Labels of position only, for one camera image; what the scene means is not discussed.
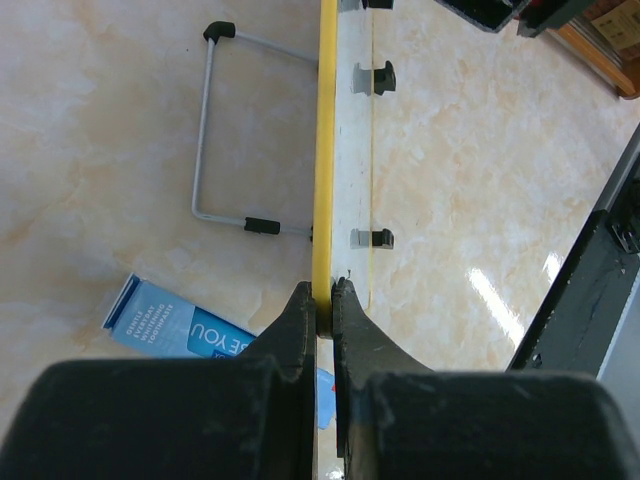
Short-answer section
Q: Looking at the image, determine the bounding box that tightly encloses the yellow framed whiteboard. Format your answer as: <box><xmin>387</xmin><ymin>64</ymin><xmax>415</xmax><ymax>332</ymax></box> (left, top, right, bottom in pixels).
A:
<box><xmin>310</xmin><ymin>0</ymin><xmax>377</xmax><ymax>480</ymax></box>

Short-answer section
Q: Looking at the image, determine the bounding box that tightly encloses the grey wire board stand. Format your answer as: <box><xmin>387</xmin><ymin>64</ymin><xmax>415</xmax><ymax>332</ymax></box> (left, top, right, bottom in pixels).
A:
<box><xmin>191</xmin><ymin>0</ymin><xmax>399</xmax><ymax>251</ymax></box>

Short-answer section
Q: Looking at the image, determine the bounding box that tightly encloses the wooden shelf rack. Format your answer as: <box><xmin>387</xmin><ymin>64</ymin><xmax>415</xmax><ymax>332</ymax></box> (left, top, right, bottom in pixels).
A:
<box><xmin>552</xmin><ymin>1</ymin><xmax>639</xmax><ymax>100</ymax></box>

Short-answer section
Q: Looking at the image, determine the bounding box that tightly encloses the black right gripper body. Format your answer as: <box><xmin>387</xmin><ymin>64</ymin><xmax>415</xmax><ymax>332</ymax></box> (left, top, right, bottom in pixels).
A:
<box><xmin>438</xmin><ymin>0</ymin><xmax>594</xmax><ymax>38</ymax></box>

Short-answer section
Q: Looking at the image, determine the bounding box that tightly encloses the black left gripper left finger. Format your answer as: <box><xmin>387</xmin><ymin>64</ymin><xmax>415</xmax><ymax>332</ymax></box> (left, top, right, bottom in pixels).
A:
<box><xmin>1</xmin><ymin>282</ymin><xmax>318</xmax><ymax>479</ymax></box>

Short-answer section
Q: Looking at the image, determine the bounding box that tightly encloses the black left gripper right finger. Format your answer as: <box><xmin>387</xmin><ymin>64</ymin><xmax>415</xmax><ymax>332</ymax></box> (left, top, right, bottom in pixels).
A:
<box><xmin>332</xmin><ymin>279</ymin><xmax>639</xmax><ymax>479</ymax></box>

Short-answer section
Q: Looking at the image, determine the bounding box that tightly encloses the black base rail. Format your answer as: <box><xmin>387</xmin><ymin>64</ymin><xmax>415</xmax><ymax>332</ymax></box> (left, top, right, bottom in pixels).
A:
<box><xmin>508</xmin><ymin>131</ymin><xmax>639</xmax><ymax>376</ymax></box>

